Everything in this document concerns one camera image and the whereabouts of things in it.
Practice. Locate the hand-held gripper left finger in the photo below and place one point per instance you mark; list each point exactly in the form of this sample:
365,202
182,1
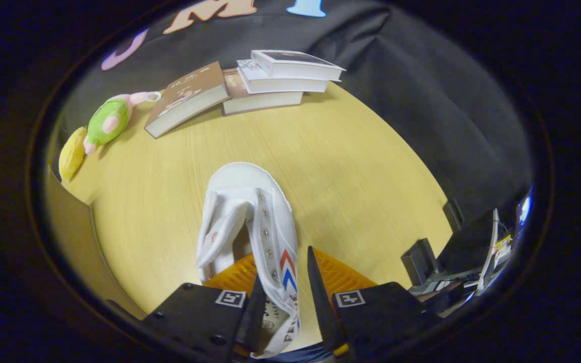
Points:
194,317

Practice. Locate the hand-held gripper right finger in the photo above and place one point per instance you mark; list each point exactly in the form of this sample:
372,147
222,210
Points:
321,297

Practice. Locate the white canvas shoe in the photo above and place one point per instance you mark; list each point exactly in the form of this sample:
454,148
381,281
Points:
240,181

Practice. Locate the beige fabric storage box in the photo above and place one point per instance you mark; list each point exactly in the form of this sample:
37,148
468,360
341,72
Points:
76,237

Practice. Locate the black table clamp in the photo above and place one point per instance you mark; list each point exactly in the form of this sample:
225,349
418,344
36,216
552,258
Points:
453,216
419,262

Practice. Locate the thin book brown cover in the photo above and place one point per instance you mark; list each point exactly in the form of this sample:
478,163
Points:
260,103

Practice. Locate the yellow plush toy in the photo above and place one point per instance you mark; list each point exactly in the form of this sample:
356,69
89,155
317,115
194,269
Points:
72,154

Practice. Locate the green plush toy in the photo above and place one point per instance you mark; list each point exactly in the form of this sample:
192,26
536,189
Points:
106,121

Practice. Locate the black backdrop cloth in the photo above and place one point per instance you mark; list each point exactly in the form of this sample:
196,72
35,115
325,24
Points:
411,101

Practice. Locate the glowing blue screen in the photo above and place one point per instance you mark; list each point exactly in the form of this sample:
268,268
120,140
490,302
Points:
524,209

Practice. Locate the white book dark cover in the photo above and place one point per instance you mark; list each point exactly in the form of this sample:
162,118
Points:
295,70

